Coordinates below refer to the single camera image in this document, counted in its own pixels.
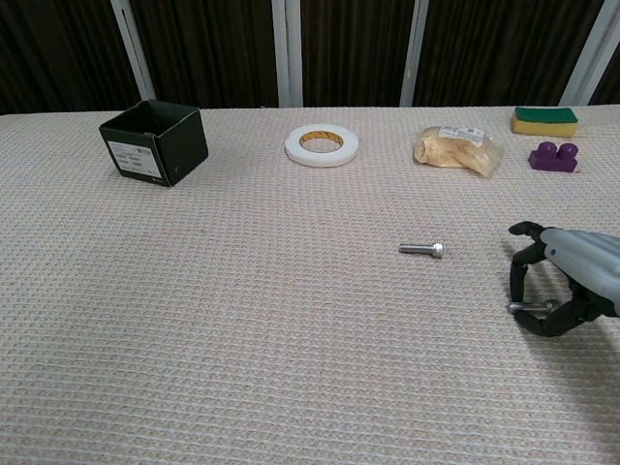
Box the clear bag of beige pieces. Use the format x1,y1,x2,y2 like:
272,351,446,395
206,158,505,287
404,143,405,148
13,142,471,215
413,124,505,179

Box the silver bolt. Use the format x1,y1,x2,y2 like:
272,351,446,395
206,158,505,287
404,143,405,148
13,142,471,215
398,241,449,259
507,299,555,315

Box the white tape roll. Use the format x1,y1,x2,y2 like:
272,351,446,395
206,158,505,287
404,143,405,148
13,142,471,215
284,123,360,169

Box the dark pleated curtain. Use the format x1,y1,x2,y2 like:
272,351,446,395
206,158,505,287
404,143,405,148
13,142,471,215
0,0,620,116

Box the black open cardboard box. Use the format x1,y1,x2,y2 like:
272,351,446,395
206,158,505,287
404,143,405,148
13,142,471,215
98,99,209,188

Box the green yellow sponge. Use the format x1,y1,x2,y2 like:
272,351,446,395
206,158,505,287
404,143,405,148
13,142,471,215
510,106,580,139

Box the beige woven table cloth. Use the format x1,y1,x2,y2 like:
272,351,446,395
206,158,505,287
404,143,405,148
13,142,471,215
0,104,620,465

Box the grey metal frame post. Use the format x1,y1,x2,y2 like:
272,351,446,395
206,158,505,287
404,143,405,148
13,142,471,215
109,0,157,101
270,0,305,109
559,0,620,107
399,0,431,108

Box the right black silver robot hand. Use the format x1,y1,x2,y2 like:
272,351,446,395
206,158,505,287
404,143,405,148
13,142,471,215
507,221,620,338

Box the purple plastic building block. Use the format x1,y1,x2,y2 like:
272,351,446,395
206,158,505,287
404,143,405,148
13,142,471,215
526,140,581,174

